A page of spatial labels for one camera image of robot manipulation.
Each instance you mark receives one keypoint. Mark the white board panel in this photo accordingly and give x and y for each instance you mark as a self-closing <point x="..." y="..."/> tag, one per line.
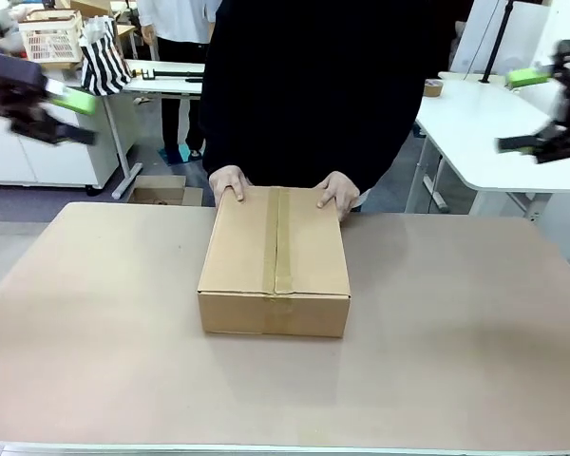
<point x="503" y="33"/>

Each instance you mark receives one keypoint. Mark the small open cardboard box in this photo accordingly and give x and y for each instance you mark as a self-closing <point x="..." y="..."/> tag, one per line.
<point x="159" y="192"/>

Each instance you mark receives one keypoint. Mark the brown cardboard shipping box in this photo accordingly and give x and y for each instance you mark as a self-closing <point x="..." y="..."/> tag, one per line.
<point x="237" y="247"/>

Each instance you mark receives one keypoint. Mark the large white curved table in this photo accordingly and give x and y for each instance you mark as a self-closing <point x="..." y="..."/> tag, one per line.
<point x="494" y="138"/>

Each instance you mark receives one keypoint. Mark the teal slipper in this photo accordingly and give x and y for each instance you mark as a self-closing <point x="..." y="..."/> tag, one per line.
<point x="180" y="153"/>

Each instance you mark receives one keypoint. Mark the black light stand pole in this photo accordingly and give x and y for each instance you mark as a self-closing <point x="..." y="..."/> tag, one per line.
<point x="496" y="43"/>

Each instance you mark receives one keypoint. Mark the person's left hand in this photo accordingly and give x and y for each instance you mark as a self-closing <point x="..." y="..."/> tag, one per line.
<point x="337" y="192"/>

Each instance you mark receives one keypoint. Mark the black white striped bag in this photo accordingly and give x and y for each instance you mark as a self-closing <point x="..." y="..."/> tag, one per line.
<point x="103" y="62"/>

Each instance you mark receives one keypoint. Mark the person's right hand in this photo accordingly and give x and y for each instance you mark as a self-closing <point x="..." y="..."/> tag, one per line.
<point x="228" y="183"/>

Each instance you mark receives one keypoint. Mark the person's right forearm black sleeve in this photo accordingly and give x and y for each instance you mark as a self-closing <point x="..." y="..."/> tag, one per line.
<point x="223" y="123"/>

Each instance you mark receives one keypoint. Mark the white table with grey legs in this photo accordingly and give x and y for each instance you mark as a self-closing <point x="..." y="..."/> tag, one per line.
<point x="171" y="85"/>

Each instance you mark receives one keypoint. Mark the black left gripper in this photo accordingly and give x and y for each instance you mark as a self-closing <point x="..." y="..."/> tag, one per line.
<point x="9" y="104"/>

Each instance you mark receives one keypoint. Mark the person in white shirt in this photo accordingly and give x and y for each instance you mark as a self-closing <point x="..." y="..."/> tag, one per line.
<point x="180" y="28"/>

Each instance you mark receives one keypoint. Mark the white plastic crate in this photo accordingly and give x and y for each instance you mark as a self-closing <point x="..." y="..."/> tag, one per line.
<point x="52" y="38"/>

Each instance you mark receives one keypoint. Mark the brown packing tape strip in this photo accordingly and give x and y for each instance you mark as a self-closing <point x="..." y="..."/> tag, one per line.
<point x="276" y="247"/>

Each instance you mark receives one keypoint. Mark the person in black clothes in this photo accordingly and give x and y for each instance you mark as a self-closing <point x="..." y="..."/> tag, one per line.
<point x="313" y="85"/>

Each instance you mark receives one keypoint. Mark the brown packing tape roll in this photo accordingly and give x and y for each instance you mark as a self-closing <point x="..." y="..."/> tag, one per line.
<point x="434" y="89"/>

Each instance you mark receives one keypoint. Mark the person's left forearm black sleeve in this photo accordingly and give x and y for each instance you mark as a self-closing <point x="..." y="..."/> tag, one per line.
<point x="375" y="138"/>

